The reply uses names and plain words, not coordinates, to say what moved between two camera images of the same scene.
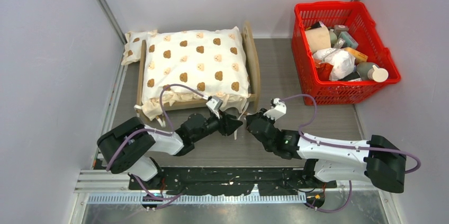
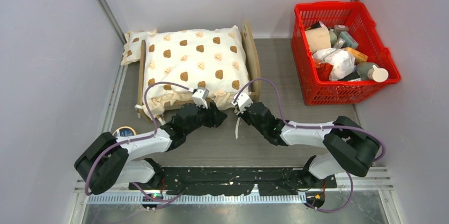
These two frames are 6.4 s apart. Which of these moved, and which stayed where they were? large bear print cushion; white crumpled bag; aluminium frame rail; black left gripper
Moved: black left gripper
Stayed: white crumpled bag; large bear print cushion; aluminium frame rail
